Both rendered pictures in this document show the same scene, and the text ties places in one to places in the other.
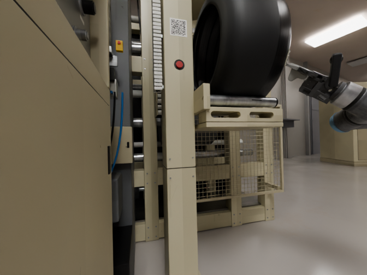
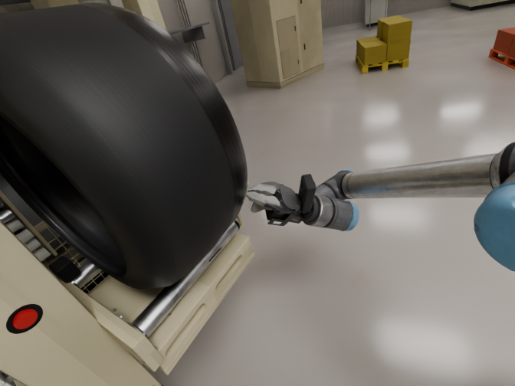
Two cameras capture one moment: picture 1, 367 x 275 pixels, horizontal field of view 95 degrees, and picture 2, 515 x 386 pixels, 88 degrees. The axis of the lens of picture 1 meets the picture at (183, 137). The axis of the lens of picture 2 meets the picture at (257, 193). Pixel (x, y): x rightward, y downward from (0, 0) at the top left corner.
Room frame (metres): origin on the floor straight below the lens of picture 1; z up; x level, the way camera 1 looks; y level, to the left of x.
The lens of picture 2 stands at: (0.25, -0.14, 1.39)
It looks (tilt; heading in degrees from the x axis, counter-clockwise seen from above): 34 degrees down; 324
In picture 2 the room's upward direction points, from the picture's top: 13 degrees counter-clockwise
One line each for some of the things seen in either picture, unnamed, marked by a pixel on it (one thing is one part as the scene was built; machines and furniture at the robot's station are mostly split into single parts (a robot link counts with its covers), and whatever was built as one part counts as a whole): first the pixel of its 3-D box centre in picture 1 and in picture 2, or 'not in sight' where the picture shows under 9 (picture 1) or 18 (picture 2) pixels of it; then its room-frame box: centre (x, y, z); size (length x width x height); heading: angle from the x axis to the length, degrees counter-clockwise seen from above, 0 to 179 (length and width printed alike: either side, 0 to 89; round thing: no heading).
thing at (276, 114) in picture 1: (240, 116); (200, 287); (0.73, -0.25, 0.84); 0.36 x 0.09 x 0.06; 105
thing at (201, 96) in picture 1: (191, 106); (95, 311); (0.82, -0.04, 0.90); 0.40 x 0.03 x 0.10; 15
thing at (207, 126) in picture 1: (225, 127); (168, 278); (0.86, -0.21, 0.80); 0.37 x 0.36 x 0.02; 15
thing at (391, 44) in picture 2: not in sight; (380, 43); (2.90, -5.72, 0.35); 1.22 x 0.85 x 0.70; 121
